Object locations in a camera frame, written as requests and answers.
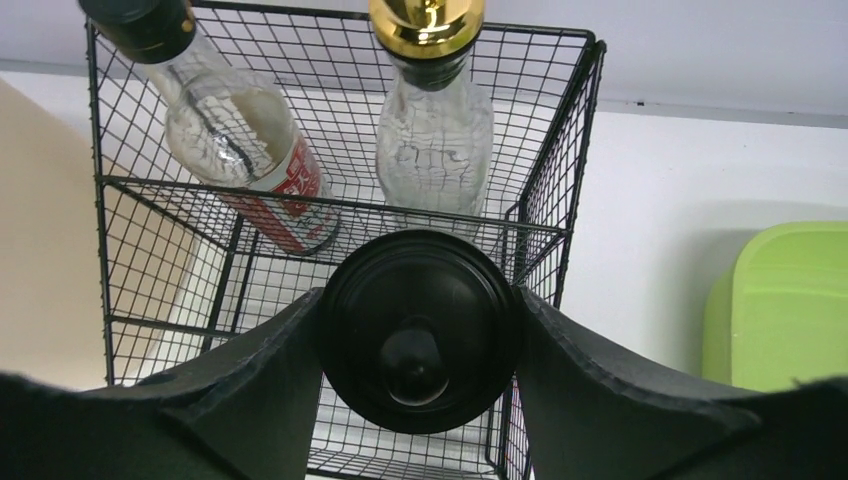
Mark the black wire basket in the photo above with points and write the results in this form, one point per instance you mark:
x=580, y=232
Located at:
x=184, y=272

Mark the beige plastic bin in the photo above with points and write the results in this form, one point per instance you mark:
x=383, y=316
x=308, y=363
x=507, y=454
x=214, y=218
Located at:
x=51, y=307

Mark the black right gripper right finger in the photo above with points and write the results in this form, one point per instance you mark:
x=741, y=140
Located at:
x=594, y=409

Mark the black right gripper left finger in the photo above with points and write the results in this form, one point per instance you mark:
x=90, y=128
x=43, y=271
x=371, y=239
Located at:
x=244, y=410

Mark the clear jar black spout lid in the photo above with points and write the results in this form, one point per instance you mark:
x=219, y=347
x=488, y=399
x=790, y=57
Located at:
x=418, y=331

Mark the soy sauce bottle red label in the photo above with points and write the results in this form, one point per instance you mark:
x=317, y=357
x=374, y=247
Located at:
x=229, y=128

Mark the clear bottle gold pump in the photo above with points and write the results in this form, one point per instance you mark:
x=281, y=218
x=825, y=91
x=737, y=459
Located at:
x=434, y=140

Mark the green plastic tub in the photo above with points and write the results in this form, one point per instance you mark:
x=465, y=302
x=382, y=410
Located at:
x=778, y=316

